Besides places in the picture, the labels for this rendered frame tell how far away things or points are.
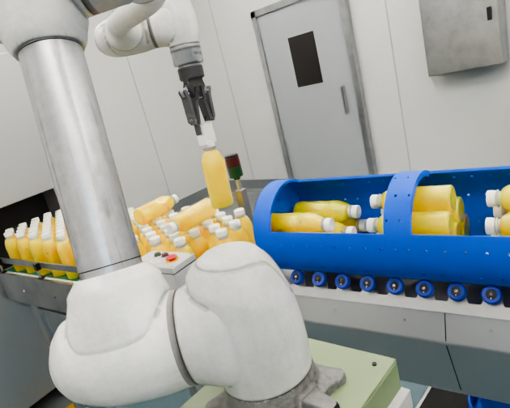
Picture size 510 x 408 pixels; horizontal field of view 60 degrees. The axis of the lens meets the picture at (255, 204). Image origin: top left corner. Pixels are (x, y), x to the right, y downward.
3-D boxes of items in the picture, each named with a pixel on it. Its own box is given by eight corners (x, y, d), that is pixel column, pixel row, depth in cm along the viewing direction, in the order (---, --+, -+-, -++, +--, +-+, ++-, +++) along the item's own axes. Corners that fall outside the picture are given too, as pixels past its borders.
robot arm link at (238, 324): (321, 387, 66) (282, 253, 60) (204, 418, 67) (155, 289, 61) (307, 329, 81) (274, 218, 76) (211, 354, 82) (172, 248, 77)
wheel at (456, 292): (466, 282, 105) (468, 283, 107) (446, 280, 108) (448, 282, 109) (465, 301, 104) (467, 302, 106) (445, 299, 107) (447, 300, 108)
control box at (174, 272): (181, 299, 131) (172, 267, 128) (138, 291, 143) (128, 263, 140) (203, 282, 138) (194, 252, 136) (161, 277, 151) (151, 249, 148)
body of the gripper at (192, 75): (190, 64, 125) (198, 97, 128) (207, 62, 132) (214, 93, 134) (170, 70, 129) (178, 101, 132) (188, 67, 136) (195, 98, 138)
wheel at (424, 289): (433, 279, 110) (435, 281, 111) (414, 278, 113) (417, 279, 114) (432, 298, 109) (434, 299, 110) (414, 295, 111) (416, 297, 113)
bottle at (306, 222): (280, 215, 142) (333, 215, 131) (278, 237, 141) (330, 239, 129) (267, 210, 137) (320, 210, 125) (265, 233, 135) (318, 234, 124)
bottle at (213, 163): (227, 207, 136) (213, 147, 132) (207, 209, 140) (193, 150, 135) (237, 200, 143) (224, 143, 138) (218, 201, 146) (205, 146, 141)
